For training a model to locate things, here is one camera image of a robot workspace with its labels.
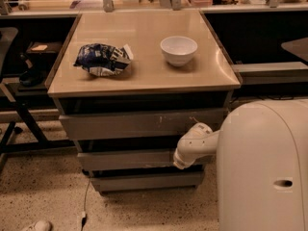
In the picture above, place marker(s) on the dark box with note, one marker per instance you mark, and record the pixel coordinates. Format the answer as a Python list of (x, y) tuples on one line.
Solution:
[(44, 50)]

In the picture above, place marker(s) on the white shoe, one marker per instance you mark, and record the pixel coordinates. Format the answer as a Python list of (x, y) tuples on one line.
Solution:
[(41, 225)]

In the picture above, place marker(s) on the grey bottom drawer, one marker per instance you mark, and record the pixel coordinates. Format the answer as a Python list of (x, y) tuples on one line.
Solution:
[(145, 182)]

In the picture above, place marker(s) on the crumpled blue chip bag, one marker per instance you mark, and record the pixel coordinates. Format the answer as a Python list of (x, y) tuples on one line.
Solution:
[(104, 60)]

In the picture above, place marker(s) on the black bag under bench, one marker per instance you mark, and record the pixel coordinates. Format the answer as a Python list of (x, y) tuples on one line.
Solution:
[(31, 76)]

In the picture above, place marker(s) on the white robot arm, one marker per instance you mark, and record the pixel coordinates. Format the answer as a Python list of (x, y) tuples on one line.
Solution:
[(262, 165)]

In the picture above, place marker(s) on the grey metal bench rail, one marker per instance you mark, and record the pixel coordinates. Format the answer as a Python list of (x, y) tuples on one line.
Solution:
[(272, 73)]

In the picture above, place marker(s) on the grey drawer cabinet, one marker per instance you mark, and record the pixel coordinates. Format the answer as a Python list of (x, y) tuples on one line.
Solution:
[(149, 82)]

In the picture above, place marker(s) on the grey drawer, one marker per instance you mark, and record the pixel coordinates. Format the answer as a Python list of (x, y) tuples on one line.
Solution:
[(138, 124), (145, 182), (126, 159)]

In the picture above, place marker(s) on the white ceramic bowl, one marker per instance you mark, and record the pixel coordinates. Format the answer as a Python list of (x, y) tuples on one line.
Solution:
[(178, 50)]

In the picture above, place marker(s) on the grey top drawer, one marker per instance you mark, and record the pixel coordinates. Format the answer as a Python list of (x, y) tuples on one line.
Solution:
[(138, 124)]

